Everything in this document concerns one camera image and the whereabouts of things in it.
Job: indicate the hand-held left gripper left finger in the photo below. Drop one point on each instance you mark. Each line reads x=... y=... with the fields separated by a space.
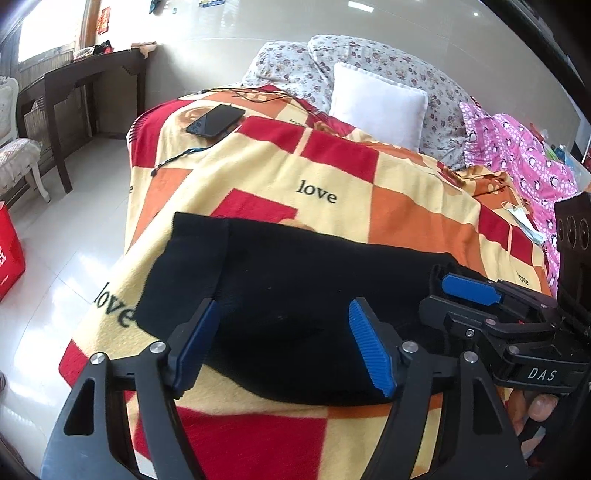
x=196 y=350

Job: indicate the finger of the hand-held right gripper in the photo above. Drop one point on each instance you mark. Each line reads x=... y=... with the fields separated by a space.
x=461 y=321
x=468 y=288

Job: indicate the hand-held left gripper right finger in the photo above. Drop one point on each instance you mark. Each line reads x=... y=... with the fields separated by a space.
x=369 y=350

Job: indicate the black pants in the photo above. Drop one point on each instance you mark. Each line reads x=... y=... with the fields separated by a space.
x=286 y=286

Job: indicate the person's right hand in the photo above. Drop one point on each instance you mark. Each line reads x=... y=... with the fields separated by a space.
x=540 y=406

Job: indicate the blue face mask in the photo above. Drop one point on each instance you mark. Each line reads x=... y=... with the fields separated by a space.
x=531 y=228

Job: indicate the pink penguin print quilt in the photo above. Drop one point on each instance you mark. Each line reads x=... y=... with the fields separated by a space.
x=521 y=157

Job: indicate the checkered orange red blanket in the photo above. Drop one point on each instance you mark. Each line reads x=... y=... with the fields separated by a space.
x=332 y=152

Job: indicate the white square pillow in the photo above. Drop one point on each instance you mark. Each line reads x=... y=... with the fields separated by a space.
x=378 y=106

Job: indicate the red gift bag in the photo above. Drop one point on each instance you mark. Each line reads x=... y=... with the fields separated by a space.
x=9 y=258

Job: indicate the black smartphone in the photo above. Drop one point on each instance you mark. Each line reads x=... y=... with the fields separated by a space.
x=214 y=121

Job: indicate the large floral pillow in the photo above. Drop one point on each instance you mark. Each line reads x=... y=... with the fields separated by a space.
x=369 y=50

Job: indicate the white ornate chair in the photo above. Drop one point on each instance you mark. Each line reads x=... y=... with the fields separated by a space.
x=18 y=152

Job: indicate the small floral pillow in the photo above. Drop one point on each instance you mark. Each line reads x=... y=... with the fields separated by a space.
x=281 y=69

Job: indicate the pink cloth on desk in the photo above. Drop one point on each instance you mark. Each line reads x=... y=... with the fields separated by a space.
x=145 y=47

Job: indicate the dark wooden desk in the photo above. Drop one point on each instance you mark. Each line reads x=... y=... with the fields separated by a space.
x=83 y=64

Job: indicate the red black clutter on desk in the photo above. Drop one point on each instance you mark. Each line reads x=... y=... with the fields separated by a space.
x=94 y=50

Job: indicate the red paper on door frame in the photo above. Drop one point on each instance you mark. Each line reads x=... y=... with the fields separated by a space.
x=104 y=19

